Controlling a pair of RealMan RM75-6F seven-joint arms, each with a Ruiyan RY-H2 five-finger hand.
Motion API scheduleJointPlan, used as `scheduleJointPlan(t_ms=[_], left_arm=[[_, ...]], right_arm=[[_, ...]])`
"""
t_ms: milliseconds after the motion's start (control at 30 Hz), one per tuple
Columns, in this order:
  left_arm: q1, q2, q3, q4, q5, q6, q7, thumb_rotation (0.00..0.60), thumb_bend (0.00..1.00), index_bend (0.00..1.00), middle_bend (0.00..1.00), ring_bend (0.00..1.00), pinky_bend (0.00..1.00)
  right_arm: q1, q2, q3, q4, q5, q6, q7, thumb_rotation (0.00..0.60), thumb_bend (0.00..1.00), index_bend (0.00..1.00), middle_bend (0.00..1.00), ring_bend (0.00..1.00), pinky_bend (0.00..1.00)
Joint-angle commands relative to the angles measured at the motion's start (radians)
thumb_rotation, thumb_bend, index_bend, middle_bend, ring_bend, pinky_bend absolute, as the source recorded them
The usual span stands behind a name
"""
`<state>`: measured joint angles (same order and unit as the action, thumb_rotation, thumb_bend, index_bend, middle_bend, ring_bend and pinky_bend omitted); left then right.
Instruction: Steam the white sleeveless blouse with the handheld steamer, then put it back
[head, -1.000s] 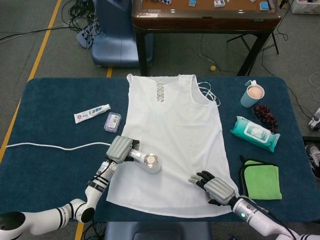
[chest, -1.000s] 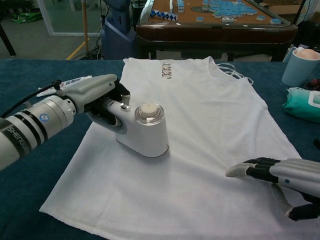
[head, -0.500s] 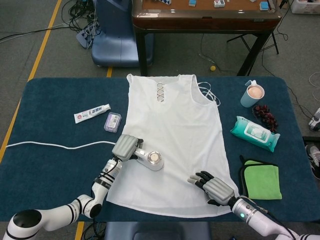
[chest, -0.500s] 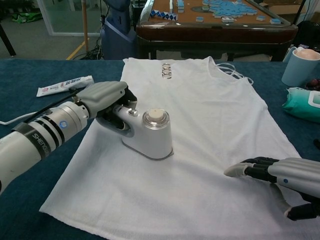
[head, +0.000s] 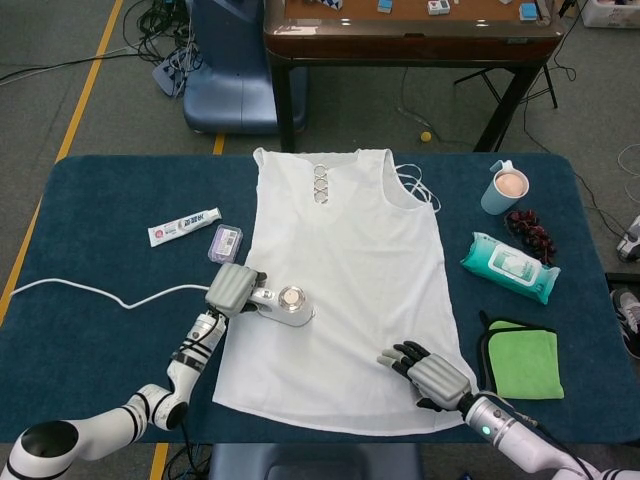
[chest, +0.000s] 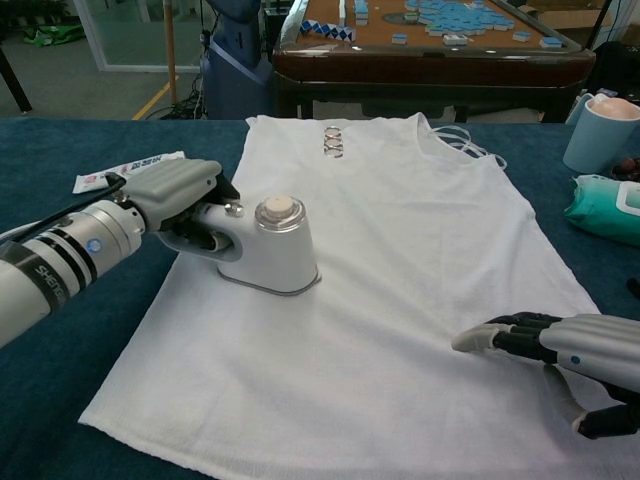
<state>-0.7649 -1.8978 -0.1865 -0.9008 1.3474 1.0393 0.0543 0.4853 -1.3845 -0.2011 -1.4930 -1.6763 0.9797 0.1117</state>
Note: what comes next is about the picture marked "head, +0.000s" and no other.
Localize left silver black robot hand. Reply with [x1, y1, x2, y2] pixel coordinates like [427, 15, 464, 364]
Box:
[203, 263, 269, 317]

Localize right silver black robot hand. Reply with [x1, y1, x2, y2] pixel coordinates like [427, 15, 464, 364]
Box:
[377, 340, 474, 412]

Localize white handheld electronic device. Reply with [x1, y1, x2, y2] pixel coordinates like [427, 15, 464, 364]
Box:
[248, 284, 316, 329]

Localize white cable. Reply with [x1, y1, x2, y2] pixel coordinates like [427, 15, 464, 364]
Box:
[9, 278, 211, 309]

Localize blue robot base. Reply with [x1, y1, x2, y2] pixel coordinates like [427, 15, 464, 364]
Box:
[182, 0, 309, 136]

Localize clear purple plastic box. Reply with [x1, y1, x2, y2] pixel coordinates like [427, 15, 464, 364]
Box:
[207, 223, 245, 266]

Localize green microfibre cloth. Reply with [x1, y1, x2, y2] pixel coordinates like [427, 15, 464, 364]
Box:
[478, 309, 566, 400]

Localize white toothpaste tube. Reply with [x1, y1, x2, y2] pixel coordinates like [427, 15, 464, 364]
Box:
[147, 207, 223, 248]

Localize white sleeveless top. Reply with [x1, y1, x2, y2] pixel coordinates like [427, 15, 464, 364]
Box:
[212, 146, 489, 436]

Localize teal wet wipes pack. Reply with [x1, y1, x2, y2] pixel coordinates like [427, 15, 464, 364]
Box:
[459, 231, 562, 305]

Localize dark blue table cover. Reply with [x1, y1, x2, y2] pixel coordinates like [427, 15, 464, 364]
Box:
[0, 152, 640, 446]

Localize blue robot chassis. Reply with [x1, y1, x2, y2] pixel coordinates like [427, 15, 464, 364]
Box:
[207, 442, 424, 480]

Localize dark red grape bunch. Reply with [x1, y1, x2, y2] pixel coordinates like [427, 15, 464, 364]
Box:
[504, 209, 557, 265]

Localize light blue cup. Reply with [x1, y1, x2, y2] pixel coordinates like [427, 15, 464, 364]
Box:
[480, 158, 530, 216]

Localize grey white sneaker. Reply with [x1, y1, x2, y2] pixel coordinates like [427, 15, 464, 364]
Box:
[610, 287, 640, 359]

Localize blue power strip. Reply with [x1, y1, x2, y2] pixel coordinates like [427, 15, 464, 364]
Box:
[151, 49, 191, 96]

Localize grey white device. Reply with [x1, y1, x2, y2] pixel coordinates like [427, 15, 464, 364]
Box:
[615, 214, 640, 264]

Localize brown mahjong table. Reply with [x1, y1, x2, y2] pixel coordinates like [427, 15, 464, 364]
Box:
[263, 0, 566, 154]

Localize white storage box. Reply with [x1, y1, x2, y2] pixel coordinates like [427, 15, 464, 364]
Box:
[579, 0, 640, 29]

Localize tangled black floor cables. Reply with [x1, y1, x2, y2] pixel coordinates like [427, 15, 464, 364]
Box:
[134, 0, 201, 66]

